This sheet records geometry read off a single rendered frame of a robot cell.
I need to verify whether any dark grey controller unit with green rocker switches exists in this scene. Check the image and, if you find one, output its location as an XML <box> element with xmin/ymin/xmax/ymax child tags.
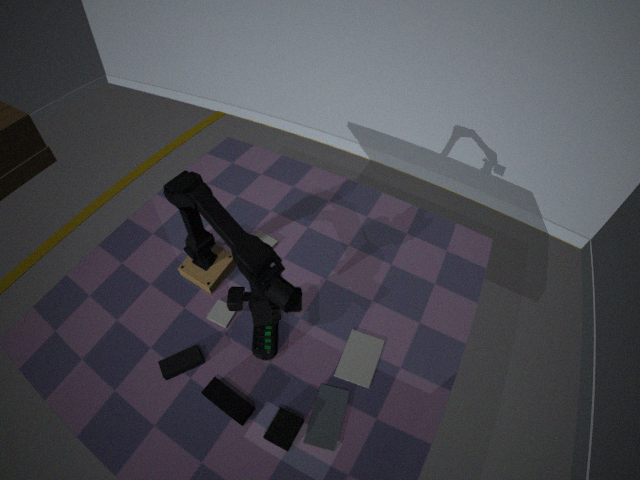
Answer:
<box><xmin>252</xmin><ymin>324</ymin><xmax>278</xmax><ymax>360</ymax></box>

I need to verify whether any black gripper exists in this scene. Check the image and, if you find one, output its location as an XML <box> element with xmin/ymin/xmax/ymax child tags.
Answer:
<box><xmin>227</xmin><ymin>287</ymin><xmax>302</xmax><ymax>312</ymax></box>

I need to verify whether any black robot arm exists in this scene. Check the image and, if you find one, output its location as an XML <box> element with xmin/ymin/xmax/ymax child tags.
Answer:
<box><xmin>163</xmin><ymin>170</ymin><xmax>302</xmax><ymax>328</ymax></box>

